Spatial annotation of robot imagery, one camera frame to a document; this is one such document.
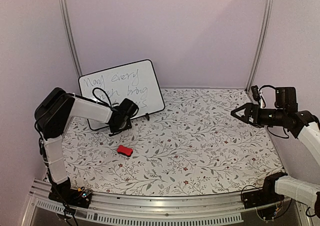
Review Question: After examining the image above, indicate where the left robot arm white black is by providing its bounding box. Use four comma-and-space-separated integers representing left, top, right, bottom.
34, 87, 139, 203

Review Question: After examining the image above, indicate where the aluminium frame post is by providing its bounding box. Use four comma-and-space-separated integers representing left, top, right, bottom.
58, 0, 83, 78
245, 0, 273, 92

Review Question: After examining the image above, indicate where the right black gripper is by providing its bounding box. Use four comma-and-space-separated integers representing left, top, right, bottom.
231, 102, 287, 129

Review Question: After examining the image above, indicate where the red whiteboard eraser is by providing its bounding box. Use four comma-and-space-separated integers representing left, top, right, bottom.
116, 145, 133, 157

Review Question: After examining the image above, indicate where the white whiteboard with black frame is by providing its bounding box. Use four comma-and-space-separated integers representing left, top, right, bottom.
78, 59, 165, 119

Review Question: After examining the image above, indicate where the floral patterned table mat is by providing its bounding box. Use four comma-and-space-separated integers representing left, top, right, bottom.
62, 88, 284, 197

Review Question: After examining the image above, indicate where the right aluminium frame post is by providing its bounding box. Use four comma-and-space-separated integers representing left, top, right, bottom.
245, 0, 273, 92

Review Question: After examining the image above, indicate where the front aluminium rail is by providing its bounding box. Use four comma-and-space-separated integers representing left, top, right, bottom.
22, 179, 320, 226

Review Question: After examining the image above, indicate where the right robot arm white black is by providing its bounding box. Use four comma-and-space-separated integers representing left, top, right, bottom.
230, 84, 320, 219

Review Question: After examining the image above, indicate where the left aluminium frame post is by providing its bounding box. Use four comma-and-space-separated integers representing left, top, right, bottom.
58, 0, 83, 78

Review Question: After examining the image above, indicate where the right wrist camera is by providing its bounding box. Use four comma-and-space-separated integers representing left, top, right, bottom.
250, 85, 266, 109

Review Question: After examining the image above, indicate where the black whiteboard stand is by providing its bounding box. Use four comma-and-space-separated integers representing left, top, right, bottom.
145, 113, 150, 121

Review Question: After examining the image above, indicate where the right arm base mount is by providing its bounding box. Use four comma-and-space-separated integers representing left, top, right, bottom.
240, 185, 285, 209

